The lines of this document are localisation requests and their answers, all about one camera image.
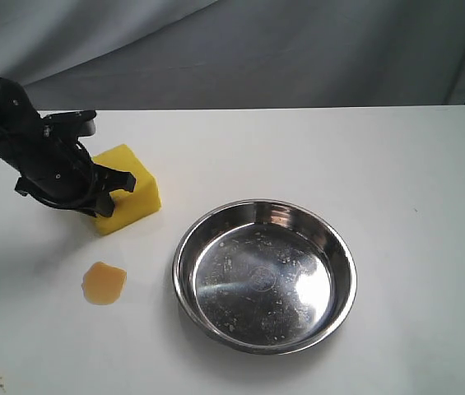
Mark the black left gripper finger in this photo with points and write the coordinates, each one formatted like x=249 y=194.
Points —
x=108 y=180

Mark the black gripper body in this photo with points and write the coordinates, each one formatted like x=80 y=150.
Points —
x=55 y=170

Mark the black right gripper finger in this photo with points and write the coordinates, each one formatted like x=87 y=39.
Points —
x=101 y=205

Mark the yellow sponge block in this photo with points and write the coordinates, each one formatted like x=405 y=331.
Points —
x=128 y=207

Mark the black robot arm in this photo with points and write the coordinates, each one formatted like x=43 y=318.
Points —
x=18 y=115

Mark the orange liquid spill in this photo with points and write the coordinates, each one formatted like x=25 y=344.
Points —
x=103 y=284

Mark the grey backdrop cloth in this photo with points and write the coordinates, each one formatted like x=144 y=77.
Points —
x=234 y=54

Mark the round stainless steel dish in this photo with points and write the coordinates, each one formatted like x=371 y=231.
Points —
x=264 y=277

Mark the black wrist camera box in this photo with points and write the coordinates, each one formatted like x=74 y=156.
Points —
x=72 y=124

